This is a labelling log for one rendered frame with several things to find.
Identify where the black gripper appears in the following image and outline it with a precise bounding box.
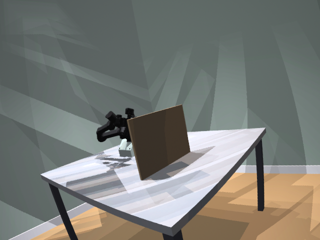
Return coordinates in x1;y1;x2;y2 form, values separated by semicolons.
120;108;136;137

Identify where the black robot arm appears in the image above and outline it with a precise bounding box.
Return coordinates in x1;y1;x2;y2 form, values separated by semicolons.
96;111;132;142

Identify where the brown flat board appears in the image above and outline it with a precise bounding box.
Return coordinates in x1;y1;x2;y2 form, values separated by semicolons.
127;104;191;181

